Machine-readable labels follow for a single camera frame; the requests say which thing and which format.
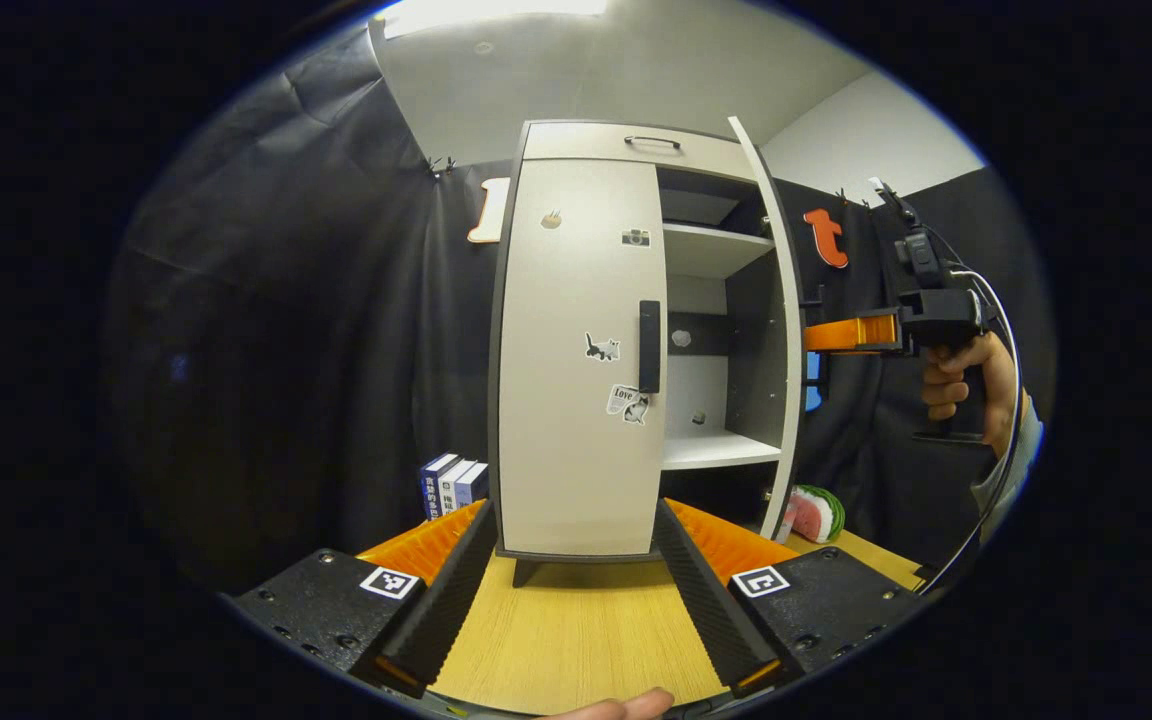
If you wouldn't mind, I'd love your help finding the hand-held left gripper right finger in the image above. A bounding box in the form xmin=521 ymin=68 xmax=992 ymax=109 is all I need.
xmin=654 ymin=497 xmax=927 ymax=699

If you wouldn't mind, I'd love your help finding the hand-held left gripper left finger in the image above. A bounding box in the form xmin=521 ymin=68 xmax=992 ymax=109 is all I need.
xmin=231 ymin=498 xmax=499 ymax=699

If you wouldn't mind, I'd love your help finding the grey cabinet door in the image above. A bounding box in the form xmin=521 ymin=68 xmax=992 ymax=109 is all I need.
xmin=728 ymin=115 xmax=827 ymax=543
xmin=498 ymin=158 xmax=669 ymax=557

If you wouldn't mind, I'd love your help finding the grey double-door shoe cabinet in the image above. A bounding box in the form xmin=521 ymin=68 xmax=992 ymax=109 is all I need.
xmin=488 ymin=115 xmax=807 ymax=588

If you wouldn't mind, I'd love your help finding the grey cabinet drawer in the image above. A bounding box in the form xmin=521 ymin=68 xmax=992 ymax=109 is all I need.
xmin=521 ymin=120 xmax=759 ymax=183

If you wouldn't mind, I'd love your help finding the white book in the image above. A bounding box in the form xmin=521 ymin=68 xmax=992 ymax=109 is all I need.
xmin=439 ymin=459 xmax=478 ymax=516

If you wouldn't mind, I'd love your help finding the watermelon slice toy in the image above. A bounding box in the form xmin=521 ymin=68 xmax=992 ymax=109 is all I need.
xmin=781 ymin=485 xmax=846 ymax=544

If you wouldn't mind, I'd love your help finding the ceiling light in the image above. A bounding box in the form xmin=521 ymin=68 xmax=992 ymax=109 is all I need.
xmin=381 ymin=0 xmax=609 ymax=39

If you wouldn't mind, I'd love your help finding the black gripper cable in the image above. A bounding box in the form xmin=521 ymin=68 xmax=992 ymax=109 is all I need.
xmin=916 ymin=225 xmax=1027 ymax=598

